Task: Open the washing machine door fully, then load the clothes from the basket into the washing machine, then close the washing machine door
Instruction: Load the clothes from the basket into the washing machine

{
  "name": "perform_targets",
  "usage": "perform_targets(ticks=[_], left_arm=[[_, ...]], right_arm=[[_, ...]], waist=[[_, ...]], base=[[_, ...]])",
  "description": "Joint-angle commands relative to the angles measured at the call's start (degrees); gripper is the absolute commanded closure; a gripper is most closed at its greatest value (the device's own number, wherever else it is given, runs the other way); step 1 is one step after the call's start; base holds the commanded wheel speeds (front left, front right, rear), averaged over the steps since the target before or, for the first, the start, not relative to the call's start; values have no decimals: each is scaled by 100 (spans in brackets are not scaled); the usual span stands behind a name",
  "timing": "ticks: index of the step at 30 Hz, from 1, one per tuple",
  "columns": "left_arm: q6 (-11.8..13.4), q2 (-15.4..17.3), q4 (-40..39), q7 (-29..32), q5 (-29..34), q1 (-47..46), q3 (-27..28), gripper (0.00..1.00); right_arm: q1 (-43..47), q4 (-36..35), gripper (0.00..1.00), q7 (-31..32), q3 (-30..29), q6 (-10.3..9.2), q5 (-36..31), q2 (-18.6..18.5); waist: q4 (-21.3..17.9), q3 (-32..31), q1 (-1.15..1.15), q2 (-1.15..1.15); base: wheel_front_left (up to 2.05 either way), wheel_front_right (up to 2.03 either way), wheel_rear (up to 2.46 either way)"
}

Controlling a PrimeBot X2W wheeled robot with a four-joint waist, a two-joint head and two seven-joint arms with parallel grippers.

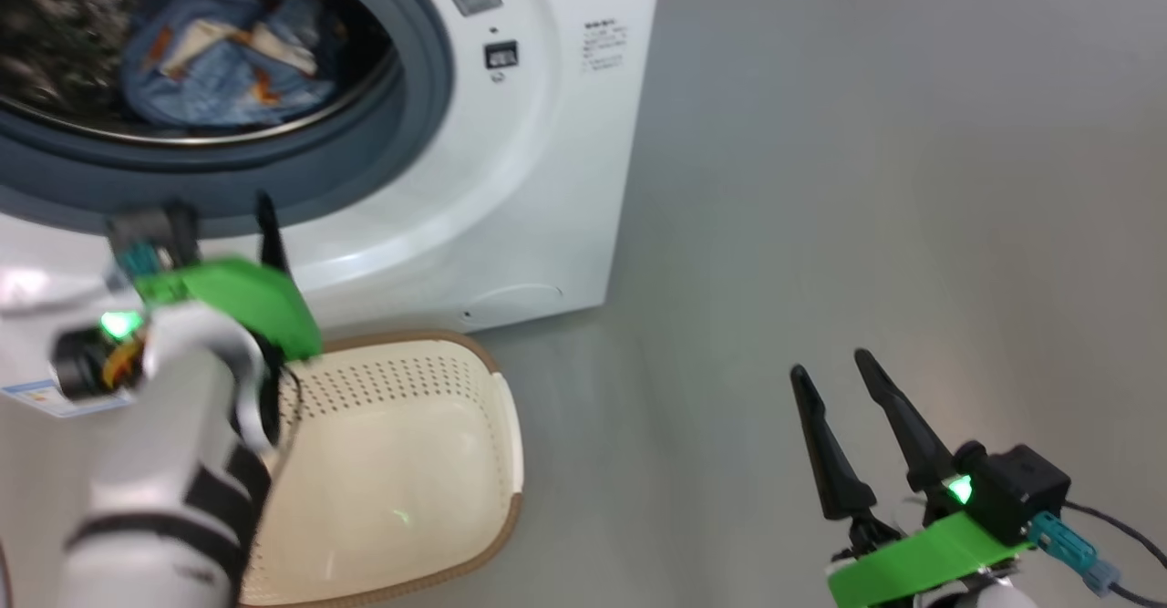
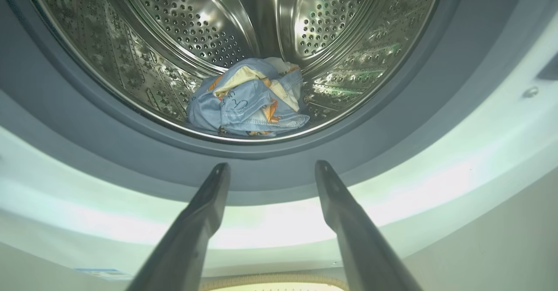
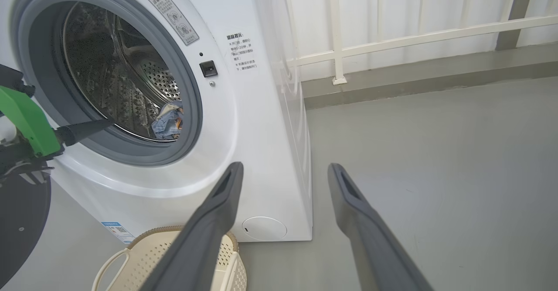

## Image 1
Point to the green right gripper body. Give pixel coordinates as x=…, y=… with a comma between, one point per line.
x=930, y=558

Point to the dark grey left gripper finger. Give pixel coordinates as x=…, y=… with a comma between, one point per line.
x=273, y=239

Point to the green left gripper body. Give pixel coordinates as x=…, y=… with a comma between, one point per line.
x=246, y=303

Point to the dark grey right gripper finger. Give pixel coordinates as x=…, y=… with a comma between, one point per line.
x=912, y=444
x=834, y=462

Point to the light blue printed garment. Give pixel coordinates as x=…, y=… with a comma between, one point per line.
x=219, y=93

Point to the cream white cloth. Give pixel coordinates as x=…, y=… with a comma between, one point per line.
x=273, y=43

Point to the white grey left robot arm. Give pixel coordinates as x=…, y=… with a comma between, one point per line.
x=146, y=499

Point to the grey rubber door gasket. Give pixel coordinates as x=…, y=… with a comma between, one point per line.
x=365, y=161

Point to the cream perforated laundry basket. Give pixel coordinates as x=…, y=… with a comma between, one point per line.
x=401, y=480

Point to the white front-load washing machine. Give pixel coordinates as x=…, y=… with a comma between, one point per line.
x=547, y=180

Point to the black door latch socket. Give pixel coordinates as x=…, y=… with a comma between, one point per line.
x=501, y=55

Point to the blue energy label sticker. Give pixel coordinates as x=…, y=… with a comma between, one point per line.
x=55, y=400

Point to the small printed text sticker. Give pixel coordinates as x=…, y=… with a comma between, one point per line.
x=605, y=45

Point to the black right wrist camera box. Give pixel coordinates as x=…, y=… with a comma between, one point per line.
x=1017, y=489

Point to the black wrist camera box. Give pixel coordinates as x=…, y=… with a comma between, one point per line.
x=160, y=230
x=1017, y=489

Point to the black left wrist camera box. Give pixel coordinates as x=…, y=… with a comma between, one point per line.
x=160, y=230

